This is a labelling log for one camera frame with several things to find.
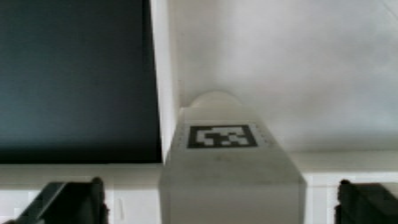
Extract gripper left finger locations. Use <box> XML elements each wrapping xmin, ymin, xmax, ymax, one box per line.
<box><xmin>12</xmin><ymin>177</ymin><xmax>108</xmax><ymax>224</ymax></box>

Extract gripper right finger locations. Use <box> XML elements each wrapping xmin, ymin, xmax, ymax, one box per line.
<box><xmin>334</xmin><ymin>179</ymin><xmax>398</xmax><ymax>224</ymax></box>

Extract white table leg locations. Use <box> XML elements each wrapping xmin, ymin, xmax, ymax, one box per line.
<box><xmin>158</xmin><ymin>92</ymin><xmax>305</xmax><ymax>224</ymax></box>

